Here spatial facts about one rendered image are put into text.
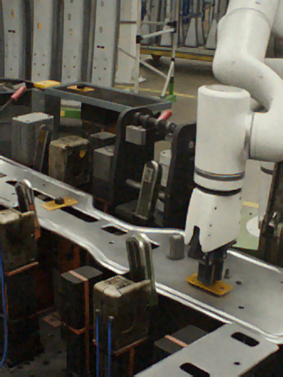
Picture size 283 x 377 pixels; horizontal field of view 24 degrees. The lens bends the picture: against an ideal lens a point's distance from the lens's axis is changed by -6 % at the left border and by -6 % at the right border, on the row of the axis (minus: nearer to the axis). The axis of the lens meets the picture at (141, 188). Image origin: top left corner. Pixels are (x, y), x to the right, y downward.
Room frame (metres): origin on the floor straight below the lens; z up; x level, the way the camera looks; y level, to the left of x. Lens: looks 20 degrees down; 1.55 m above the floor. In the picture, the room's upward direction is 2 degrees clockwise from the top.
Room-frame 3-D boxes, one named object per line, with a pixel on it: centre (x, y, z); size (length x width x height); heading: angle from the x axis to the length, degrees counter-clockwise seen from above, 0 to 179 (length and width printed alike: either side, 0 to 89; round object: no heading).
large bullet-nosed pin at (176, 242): (1.15, -0.07, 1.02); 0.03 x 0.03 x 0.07
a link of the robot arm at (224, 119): (1.03, -0.13, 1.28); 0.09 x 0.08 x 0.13; 74
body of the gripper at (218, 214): (1.03, -0.12, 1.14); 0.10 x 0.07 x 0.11; 136
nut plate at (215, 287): (1.03, -0.12, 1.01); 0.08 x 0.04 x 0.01; 46
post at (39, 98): (1.97, 0.30, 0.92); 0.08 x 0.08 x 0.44; 46
